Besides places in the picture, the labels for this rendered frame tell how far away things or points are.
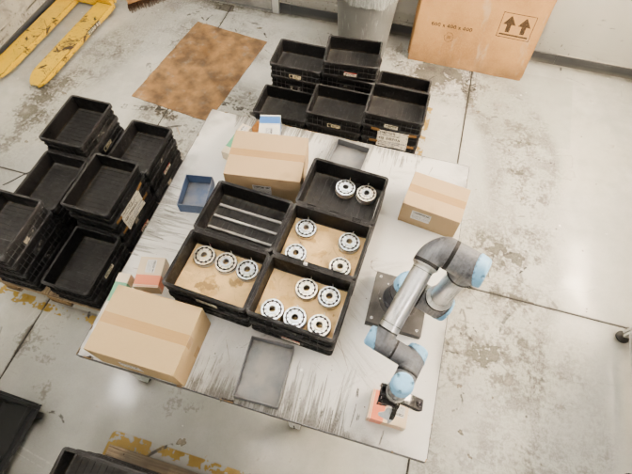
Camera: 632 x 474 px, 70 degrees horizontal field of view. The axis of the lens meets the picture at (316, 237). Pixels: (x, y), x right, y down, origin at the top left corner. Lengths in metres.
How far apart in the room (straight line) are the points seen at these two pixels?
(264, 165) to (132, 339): 1.05
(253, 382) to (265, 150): 1.17
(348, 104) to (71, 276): 2.16
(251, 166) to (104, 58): 2.64
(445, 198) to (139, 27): 3.55
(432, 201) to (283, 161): 0.79
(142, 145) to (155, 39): 1.70
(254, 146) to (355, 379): 1.29
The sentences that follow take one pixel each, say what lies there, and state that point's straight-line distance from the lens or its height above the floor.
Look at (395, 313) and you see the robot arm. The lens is 1.62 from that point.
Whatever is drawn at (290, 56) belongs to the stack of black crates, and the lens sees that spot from 3.82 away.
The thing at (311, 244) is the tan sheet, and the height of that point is 0.83.
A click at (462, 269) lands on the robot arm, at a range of 1.63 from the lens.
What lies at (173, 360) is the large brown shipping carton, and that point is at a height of 0.90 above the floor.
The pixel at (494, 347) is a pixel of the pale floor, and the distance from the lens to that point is 3.08.
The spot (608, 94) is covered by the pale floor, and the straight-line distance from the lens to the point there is 4.84.
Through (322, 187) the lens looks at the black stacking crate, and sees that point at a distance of 2.38.
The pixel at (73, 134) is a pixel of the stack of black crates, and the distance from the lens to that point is 3.43.
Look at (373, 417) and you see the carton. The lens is 2.01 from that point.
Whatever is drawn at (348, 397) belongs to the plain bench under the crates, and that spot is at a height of 0.70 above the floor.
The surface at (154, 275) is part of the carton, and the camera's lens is 2.30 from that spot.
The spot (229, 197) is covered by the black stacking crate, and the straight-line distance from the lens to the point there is 2.38.
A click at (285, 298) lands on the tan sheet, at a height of 0.83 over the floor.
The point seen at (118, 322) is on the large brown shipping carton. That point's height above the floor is 0.90.
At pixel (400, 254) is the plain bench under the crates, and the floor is 0.70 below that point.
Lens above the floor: 2.75
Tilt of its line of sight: 60 degrees down
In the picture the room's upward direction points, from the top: 2 degrees clockwise
